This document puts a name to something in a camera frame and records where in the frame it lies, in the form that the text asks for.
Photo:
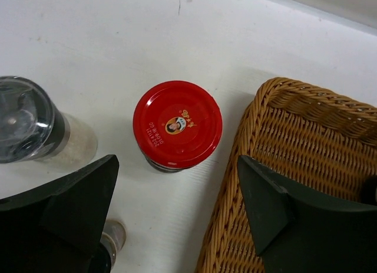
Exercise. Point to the clear salt grinder black top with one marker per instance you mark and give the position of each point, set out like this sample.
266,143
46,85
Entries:
33,129

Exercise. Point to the tall dark soy sauce bottle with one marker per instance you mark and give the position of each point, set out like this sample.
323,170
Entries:
368,191

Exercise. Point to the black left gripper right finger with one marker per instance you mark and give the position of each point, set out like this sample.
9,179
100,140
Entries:
298,229

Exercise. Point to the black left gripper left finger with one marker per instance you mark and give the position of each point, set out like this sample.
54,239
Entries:
57,227

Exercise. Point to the small black pepper grinder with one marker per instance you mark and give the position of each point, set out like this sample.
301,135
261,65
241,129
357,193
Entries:
113,239

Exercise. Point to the brown wicker divided basket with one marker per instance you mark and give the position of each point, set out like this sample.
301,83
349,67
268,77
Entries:
314,136

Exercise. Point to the red lid chili sauce jar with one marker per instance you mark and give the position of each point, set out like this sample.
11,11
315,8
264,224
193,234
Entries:
177,125

